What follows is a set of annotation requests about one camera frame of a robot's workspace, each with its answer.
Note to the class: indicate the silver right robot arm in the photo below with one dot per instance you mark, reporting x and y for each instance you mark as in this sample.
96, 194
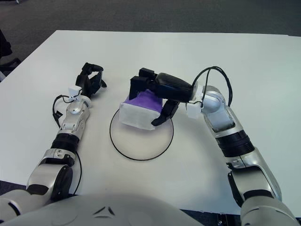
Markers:
223, 117

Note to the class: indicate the white plate with black rim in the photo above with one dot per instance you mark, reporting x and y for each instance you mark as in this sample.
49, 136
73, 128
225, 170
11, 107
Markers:
141, 146

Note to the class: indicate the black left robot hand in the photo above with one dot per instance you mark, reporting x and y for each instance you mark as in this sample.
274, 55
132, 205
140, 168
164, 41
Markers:
88, 83

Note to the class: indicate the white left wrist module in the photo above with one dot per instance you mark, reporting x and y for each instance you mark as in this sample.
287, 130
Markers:
73, 91

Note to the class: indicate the silver robot torso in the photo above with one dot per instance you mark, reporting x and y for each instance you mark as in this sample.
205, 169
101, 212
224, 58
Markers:
105, 209

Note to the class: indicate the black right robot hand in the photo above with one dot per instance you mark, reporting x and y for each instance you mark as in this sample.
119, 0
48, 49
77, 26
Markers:
174, 88

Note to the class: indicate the black office chair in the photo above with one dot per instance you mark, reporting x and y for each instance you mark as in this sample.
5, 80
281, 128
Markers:
4, 47

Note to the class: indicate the purple tissue paper pack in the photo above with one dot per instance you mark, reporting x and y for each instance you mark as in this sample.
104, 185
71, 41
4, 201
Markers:
138, 110

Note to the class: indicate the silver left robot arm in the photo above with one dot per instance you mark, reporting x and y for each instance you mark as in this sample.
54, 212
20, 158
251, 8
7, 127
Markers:
74, 117

